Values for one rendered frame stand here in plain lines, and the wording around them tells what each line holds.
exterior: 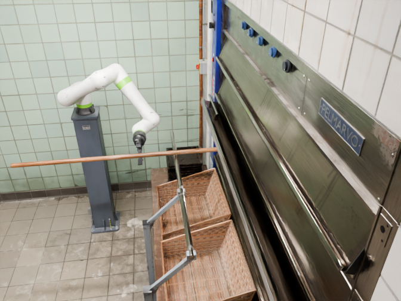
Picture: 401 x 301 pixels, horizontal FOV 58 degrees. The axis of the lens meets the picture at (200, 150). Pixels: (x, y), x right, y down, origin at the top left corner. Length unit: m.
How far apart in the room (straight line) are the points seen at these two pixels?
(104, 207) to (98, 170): 0.41
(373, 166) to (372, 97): 0.16
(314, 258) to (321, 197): 0.24
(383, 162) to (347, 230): 0.24
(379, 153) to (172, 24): 2.66
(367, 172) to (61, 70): 2.97
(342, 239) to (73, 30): 2.85
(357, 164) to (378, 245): 0.20
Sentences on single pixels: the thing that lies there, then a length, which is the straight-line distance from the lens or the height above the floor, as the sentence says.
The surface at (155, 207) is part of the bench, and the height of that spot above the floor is 0.58.
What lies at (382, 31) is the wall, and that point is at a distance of 0.88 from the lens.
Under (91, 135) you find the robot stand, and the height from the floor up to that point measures 1.03.
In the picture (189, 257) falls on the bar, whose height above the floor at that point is 1.16.
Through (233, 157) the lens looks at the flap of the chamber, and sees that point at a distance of 1.96.
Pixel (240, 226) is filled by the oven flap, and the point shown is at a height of 0.94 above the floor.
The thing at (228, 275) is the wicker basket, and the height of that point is 0.62.
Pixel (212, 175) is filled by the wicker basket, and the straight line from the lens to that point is 2.88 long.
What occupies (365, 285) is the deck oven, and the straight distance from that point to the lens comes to 1.04.
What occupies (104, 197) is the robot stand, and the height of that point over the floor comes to 0.38.
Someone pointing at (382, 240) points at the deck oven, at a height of 1.87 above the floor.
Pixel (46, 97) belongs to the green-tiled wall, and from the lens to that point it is 3.65.
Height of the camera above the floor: 2.46
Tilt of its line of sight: 32 degrees down
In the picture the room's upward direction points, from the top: straight up
